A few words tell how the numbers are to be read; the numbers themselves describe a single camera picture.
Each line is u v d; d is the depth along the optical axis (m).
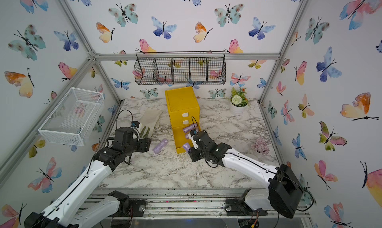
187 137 0.98
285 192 0.40
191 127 1.01
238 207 0.73
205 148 0.60
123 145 0.57
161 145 0.95
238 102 0.99
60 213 0.39
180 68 0.99
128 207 0.72
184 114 0.88
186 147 0.80
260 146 0.85
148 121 1.08
